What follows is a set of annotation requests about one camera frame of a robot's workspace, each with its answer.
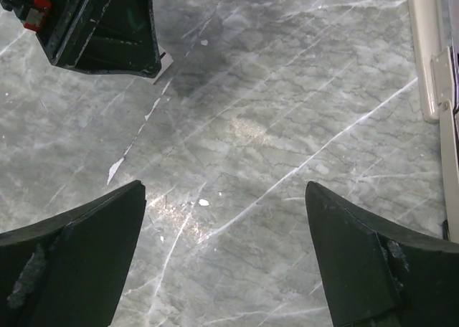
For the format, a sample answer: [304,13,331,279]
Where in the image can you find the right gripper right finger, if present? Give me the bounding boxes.
[305,181,458,326]

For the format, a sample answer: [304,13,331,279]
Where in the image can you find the white stapler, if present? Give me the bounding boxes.
[408,0,458,243]

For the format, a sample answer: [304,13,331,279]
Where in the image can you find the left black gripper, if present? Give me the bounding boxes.
[1,0,161,78]

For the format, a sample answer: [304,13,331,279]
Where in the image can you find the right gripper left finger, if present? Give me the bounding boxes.
[1,180,146,326]

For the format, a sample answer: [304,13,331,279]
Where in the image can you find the small staple box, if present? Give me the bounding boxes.
[151,45,174,84]

